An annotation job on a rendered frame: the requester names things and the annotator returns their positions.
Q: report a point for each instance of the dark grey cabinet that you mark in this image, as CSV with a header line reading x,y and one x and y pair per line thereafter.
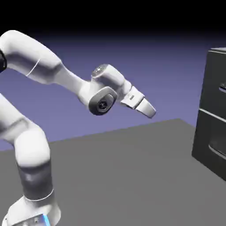
x,y
210,134

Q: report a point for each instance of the dark grey drawer front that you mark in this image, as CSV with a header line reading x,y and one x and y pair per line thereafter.
x,y
203,139
211,83

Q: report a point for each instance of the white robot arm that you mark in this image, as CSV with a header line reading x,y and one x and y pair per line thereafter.
x,y
44,67

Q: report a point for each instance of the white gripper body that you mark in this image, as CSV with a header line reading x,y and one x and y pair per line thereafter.
x,y
146,107

